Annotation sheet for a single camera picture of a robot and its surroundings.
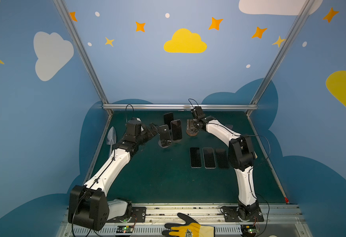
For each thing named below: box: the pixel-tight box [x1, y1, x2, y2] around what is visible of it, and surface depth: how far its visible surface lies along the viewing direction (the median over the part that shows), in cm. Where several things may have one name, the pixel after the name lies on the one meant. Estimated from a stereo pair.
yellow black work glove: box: [161, 212, 216, 237], surface depth 70 cm
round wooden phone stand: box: [185, 118, 199, 137], surface depth 96 cm
